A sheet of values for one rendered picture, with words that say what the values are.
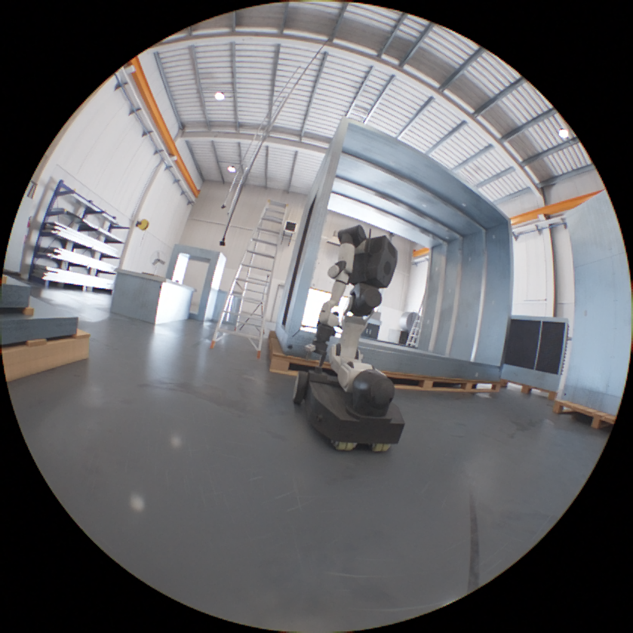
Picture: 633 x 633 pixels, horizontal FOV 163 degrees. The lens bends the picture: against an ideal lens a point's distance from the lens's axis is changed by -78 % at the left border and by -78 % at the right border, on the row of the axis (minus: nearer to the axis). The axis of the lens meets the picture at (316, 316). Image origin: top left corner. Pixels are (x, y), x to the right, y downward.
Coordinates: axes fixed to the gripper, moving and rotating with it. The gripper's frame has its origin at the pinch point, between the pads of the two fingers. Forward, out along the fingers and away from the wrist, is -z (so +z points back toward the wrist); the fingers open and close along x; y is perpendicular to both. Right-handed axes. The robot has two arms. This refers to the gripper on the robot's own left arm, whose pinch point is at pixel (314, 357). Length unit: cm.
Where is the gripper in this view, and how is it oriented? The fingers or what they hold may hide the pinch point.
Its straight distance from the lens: 122.4
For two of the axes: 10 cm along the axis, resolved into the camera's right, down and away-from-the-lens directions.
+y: -6.5, -2.8, -7.1
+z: 3.3, -9.4, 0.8
